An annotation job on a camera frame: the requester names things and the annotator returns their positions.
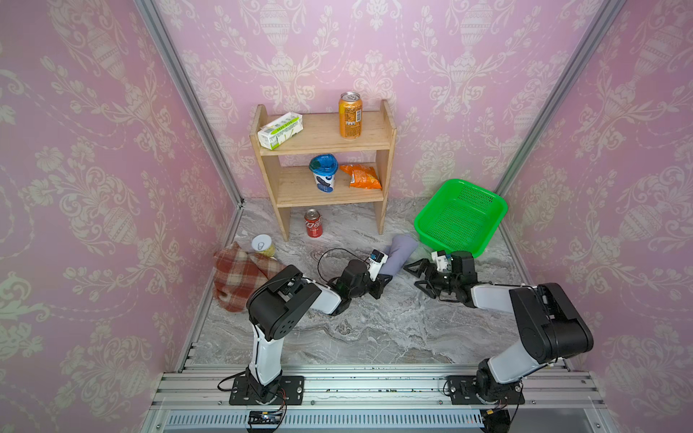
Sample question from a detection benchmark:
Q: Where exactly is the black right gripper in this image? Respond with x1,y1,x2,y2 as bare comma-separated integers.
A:
404,259,461,297

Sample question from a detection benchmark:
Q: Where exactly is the lavender skirt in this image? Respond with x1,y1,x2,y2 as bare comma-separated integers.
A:
379,235,419,276

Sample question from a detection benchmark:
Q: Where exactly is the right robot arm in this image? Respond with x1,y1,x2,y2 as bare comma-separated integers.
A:
404,251,594,402

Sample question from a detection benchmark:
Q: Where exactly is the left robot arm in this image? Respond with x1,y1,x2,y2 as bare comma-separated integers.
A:
247,250,392,393

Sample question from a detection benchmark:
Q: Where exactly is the green plastic perforated basket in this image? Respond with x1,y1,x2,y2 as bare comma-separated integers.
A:
413,179,508,258

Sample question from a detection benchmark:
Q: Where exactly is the red cola can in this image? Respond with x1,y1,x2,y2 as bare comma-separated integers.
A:
304,209,323,238

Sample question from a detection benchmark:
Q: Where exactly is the orange snack bag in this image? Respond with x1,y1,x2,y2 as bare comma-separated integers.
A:
339,164,382,189

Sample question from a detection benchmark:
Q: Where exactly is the yellow white can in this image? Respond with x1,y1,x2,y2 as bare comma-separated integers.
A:
251,234,275,258

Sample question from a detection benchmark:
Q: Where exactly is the wooden two-tier shelf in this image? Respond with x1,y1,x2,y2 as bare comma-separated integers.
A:
250,99,397,240

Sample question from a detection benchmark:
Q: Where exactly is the red plaid skirt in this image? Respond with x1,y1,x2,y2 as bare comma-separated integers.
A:
213,242,285,313

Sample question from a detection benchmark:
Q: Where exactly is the black power connector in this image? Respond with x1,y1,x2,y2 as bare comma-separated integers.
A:
481,410,512,433

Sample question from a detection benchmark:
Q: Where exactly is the orange drink can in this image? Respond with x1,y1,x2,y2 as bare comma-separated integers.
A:
339,91,363,140

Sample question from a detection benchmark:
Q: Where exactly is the white green tissue box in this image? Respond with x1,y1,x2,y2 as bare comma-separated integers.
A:
257,112,303,151

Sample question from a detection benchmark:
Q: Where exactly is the small black circuit board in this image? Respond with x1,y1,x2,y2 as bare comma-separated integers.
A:
247,411,285,429

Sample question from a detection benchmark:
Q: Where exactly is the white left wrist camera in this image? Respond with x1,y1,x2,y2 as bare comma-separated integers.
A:
366,249,388,281

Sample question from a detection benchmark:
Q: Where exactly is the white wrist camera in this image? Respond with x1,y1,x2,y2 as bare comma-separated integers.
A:
366,249,388,281
431,251,452,274

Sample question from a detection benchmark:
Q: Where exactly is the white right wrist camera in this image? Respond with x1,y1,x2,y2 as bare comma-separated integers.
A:
431,251,452,274

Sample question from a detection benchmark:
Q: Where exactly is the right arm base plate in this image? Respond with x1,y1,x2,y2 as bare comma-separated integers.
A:
442,375,525,406

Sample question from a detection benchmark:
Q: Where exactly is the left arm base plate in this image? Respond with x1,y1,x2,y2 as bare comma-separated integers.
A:
228,369,305,406

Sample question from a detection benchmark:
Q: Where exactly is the aluminium mounting rail frame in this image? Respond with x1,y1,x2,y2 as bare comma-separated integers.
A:
143,364,617,432

